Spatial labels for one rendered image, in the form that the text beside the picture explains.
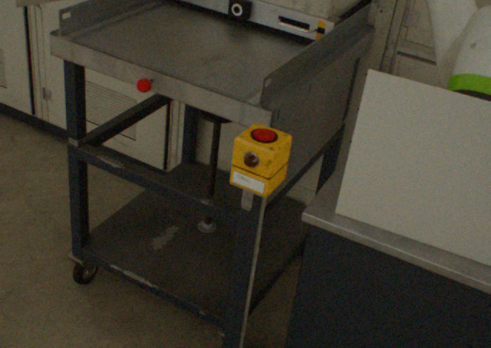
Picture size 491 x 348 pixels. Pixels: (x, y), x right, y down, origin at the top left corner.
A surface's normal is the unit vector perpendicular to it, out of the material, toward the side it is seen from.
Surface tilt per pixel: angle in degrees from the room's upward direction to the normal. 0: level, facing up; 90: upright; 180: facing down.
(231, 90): 0
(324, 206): 0
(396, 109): 90
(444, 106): 90
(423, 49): 90
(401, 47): 90
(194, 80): 0
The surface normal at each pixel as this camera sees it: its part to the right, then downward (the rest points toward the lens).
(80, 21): 0.87, 0.34
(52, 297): 0.11, -0.84
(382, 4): -0.48, 0.42
